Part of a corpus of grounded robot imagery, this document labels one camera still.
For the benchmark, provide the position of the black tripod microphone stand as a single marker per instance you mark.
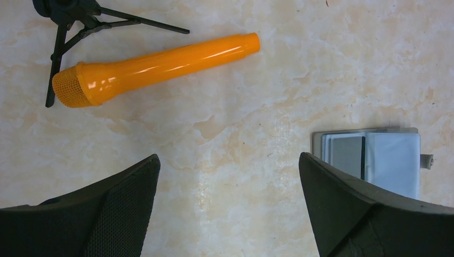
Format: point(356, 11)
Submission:
point(94, 17)

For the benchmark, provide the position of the orange toy microphone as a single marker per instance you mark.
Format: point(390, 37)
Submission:
point(92, 84)

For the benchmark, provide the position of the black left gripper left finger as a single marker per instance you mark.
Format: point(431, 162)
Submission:
point(106, 218)

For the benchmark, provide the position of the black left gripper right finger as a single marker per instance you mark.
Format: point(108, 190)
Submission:
point(351, 217)

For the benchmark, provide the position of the grey leather card holder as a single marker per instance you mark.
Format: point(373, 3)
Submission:
point(392, 156)

